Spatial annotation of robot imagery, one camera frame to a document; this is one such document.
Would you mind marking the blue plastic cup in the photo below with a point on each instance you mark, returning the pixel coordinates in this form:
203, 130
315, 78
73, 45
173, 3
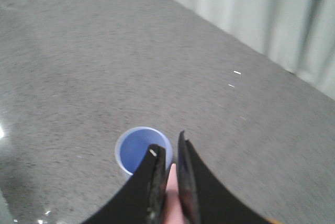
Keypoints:
132, 145

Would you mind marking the white-grey curtain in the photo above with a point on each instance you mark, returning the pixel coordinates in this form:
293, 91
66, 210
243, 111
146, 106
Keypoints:
296, 34

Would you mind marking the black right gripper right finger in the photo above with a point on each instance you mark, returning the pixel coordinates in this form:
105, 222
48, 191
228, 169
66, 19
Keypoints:
203, 197

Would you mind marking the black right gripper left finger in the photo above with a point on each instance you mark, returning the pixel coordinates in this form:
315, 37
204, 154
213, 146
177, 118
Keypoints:
141, 199

